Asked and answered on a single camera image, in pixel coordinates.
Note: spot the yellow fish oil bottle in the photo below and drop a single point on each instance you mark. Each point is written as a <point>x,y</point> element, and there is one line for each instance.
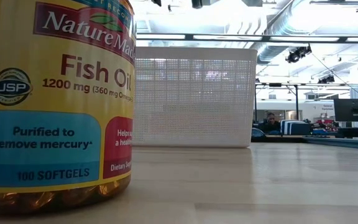
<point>57,93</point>

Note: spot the white perforated plastic basket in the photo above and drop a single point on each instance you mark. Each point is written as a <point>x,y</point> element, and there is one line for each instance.
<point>194,99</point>

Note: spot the dark blue chair back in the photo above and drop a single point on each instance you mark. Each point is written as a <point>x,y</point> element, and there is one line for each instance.
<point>257,134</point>

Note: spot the person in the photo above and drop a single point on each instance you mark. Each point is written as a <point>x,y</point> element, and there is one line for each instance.
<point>271,123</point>

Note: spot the black overhead crossbar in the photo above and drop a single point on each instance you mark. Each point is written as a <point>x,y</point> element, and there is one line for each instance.
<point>259,38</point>

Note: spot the blue white striped bag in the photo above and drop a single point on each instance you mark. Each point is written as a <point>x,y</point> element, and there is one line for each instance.
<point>295,127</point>

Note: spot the black hanging spotlight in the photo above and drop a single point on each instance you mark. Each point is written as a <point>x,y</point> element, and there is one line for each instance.
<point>297,54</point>
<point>325,79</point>

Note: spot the red items on table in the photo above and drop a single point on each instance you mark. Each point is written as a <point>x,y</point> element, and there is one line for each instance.
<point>326,125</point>

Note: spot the black background monitor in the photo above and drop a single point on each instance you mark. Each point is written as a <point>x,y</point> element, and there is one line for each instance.
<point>353,109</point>

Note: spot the black background metal frame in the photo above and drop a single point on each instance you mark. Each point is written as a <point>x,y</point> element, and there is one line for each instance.
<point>296,102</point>

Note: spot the black aluminium table frame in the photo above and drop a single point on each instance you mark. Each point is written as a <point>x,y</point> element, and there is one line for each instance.
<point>340,142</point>

